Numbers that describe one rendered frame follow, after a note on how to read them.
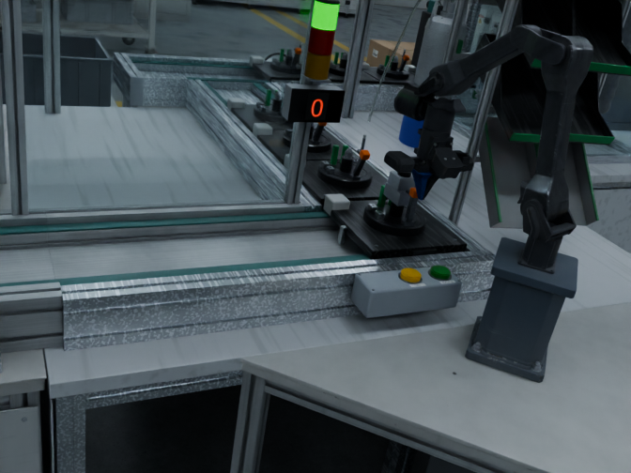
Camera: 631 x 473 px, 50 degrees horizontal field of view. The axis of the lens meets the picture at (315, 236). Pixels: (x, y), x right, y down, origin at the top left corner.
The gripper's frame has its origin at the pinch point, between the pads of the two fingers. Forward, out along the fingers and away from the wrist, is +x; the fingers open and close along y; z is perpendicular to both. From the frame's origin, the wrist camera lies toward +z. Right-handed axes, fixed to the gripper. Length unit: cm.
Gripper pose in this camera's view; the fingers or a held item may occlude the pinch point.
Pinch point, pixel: (423, 184)
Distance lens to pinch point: 143.9
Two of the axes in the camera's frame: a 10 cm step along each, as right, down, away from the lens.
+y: 9.0, -0.6, 4.2
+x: -1.4, 8.9, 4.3
